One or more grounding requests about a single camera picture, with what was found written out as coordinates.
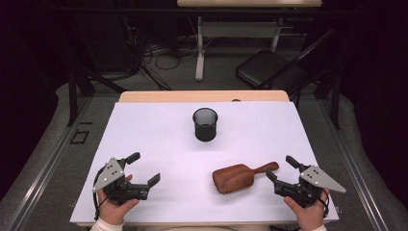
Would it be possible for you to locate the bundle of floor cables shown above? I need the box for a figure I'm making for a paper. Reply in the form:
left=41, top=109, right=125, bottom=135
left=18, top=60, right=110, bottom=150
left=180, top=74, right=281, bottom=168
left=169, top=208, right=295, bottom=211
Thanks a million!
left=124, top=15, right=200, bottom=90

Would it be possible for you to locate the white desk with wooden top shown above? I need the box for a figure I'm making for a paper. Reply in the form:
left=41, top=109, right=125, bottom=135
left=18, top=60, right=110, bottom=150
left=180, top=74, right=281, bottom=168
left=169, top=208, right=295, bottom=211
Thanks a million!
left=176, top=0, right=323, bottom=82

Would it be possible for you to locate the person's right hand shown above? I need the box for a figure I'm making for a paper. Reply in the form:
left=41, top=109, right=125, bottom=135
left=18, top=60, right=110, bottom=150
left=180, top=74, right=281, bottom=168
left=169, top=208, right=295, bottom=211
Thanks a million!
left=283, top=189, right=331, bottom=231

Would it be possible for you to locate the brown wooden hairbrush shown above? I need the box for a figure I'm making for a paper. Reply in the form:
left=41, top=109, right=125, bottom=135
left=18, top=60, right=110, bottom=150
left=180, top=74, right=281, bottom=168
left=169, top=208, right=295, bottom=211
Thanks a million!
left=212, top=161, right=280, bottom=195

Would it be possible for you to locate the right hand-held gripper cable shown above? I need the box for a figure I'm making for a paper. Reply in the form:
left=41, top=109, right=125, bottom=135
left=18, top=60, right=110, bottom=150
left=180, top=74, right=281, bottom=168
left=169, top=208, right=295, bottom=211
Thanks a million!
left=316, top=189, right=331, bottom=219

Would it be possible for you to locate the hand-held gripper cable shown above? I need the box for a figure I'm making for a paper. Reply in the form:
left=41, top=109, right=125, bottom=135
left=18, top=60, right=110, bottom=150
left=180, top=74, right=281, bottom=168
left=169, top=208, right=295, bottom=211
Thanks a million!
left=316, top=189, right=331, bottom=219
left=92, top=172, right=109, bottom=221

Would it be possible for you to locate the person's left hand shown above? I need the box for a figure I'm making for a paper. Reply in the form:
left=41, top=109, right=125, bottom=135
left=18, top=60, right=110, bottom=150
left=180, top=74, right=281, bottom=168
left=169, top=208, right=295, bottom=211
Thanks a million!
left=96, top=173, right=140, bottom=225

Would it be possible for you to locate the black metal stand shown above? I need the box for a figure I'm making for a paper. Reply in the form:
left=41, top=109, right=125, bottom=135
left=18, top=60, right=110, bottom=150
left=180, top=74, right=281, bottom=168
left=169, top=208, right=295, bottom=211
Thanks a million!
left=66, top=15, right=128, bottom=127
left=288, top=68, right=342, bottom=130

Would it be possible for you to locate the white foam board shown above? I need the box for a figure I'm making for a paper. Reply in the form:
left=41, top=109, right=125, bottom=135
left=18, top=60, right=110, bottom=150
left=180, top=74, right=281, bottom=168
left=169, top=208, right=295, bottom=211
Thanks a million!
left=69, top=101, right=340, bottom=224

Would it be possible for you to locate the black folding chair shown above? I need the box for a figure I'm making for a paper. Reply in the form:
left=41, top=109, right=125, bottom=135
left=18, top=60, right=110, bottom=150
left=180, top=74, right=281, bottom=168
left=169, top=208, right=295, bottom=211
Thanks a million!
left=235, top=28, right=338, bottom=90

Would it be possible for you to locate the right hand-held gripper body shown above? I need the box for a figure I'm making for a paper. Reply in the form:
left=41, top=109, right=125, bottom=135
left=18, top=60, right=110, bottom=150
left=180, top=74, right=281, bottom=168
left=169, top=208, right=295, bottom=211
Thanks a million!
left=274, top=165, right=347, bottom=208

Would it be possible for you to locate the black mesh cup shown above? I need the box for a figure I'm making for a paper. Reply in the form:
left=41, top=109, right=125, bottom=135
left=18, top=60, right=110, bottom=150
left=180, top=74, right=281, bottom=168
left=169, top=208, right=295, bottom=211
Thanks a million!
left=191, top=107, right=219, bottom=142

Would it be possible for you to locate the light wooden table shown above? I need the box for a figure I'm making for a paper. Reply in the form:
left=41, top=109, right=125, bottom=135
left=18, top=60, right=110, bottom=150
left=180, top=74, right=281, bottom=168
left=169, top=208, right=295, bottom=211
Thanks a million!
left=76, top=90, right=333, bottom=227

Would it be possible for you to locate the left hand-held gripper cable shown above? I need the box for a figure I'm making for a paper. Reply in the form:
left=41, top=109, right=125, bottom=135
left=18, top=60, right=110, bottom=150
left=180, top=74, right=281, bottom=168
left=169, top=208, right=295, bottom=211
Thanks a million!
left=92, top=172, right=109, bottom=221

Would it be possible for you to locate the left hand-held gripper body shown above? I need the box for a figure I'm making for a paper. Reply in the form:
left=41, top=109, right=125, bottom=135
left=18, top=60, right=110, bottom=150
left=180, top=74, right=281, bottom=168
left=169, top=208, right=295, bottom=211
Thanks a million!
left=92, top=157, right=150, bottom=205

